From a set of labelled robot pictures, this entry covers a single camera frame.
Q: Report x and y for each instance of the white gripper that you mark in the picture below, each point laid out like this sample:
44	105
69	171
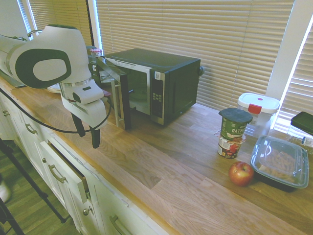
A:
83	111

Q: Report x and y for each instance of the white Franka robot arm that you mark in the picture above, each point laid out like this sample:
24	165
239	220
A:
49	44

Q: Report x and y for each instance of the black steel microwave oven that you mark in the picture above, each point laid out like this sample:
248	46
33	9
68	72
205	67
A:
171	80

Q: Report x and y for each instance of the white open drawer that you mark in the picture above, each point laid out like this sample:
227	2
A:
66	171

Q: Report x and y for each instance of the white kitchen cabinet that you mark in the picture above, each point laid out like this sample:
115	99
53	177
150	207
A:
29	137

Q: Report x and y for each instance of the glass jar with red lid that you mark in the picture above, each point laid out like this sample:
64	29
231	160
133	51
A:
96	52

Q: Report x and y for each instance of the white shoe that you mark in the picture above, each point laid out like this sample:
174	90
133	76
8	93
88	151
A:
5	191

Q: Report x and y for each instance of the narrow beige window blind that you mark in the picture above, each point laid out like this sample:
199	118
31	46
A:
61	17
300	85

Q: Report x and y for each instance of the red white oatmeal cup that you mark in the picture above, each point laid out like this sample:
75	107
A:
230	148

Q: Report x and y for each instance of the green oatmeal cup black lid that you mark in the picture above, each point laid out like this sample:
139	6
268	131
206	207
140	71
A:
234	124

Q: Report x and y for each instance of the wide beige window blind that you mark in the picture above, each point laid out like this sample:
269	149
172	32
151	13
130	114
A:
195	31

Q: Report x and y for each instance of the red apple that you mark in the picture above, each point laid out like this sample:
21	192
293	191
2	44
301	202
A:
240	173

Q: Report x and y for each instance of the clear container white red lid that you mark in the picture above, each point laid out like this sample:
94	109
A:
261	107

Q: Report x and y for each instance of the black takeout container clear lid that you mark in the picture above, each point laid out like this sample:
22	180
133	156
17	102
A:
278	161

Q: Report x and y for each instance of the clear plastic packaging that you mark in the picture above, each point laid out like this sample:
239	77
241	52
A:
299	142

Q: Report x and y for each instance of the black flat box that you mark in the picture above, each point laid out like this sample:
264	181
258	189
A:
303	122

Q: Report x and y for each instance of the black camera tripod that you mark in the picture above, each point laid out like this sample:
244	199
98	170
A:
29	181

